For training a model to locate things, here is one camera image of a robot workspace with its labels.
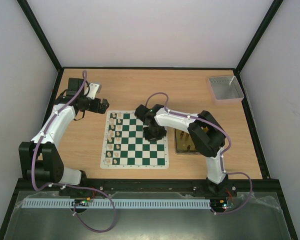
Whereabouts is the green white chess board mat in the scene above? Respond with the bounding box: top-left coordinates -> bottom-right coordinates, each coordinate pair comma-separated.
100,110 -> 169,170

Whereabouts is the gold square tin box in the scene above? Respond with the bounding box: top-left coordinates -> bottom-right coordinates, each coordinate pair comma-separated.
174,129 -> 200,155

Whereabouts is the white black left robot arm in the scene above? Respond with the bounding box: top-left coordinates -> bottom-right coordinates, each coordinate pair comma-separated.
18,71 -> 109,192

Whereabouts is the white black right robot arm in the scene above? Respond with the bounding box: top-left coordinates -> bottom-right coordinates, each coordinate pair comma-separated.
134,104 -> 228,196

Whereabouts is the silver pink tin lid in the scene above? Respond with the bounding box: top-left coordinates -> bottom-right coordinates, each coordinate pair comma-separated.
207,75 -> 245,105

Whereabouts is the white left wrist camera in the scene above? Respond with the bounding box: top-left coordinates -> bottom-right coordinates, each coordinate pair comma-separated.
84,83 -> 102,100

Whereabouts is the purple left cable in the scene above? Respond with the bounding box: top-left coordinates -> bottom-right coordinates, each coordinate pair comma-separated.
31,69 -> 118,232

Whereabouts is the purple cable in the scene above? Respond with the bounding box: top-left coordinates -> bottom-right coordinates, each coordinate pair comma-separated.
146,92 -> 253,216
31,69 -> 118,232

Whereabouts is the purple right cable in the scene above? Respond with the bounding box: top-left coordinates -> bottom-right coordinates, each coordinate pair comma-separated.
146,92 -> 253,216

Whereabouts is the light blue slotted cable duct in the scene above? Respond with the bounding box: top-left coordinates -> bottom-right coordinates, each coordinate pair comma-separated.
21,198 -> 211,210

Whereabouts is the black aluminium front rail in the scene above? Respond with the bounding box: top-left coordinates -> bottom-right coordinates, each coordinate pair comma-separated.
14,178 -> 283,199

